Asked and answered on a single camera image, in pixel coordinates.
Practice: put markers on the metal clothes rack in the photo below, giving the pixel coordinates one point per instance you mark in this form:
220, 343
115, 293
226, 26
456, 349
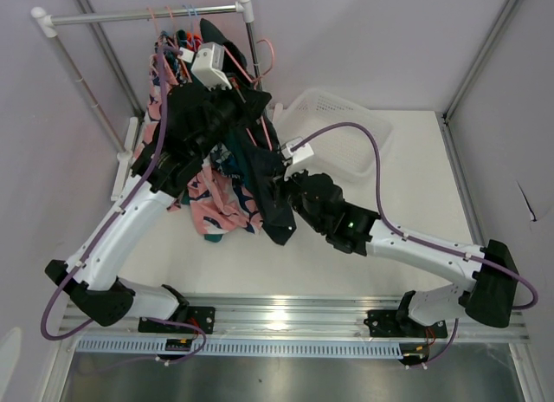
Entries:
124, 147

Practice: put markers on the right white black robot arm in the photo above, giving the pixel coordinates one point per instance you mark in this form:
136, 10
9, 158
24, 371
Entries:
482, 283

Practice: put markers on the teal shorts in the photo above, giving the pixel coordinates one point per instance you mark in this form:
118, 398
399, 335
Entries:
214, 208

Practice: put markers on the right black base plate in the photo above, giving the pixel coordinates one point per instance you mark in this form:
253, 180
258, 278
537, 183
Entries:
388, 323

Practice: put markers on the white slotted cable duct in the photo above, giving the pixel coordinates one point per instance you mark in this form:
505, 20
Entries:
358, 349

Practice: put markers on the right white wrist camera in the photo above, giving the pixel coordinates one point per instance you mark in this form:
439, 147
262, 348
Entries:
295, 152

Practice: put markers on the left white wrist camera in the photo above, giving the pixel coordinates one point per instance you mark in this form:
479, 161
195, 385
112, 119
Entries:
207, 66

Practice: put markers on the orange shorts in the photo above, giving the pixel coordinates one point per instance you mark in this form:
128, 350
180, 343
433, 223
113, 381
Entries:
196, 41

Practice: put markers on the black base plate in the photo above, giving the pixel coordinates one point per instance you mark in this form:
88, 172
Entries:
388, 323
179, 323

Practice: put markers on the white plastic basket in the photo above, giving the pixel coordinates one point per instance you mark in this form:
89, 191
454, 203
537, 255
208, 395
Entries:
343, 152

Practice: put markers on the black shorts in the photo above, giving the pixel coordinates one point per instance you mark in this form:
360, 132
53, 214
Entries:
259, 157

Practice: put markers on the pink patterned shorts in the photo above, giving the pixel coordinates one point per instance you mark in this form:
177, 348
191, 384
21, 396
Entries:
245, 198

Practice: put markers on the blue patterned shorts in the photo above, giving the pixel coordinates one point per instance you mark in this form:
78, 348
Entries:
173, 64

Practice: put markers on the aluminium mounting rail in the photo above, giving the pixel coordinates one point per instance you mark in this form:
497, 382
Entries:
288, 317

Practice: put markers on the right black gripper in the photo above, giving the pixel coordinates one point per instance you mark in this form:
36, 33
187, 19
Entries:
299, 176

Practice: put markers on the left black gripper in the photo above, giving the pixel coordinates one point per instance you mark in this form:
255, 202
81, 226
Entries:
210, 94

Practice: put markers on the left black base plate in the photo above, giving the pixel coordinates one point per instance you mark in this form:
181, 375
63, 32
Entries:
179, 323

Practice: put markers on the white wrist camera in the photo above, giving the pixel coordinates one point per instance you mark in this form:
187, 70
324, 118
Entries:
295, 152
207, 66

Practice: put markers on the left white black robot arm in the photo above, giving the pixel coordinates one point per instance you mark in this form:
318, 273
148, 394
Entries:
90, 277

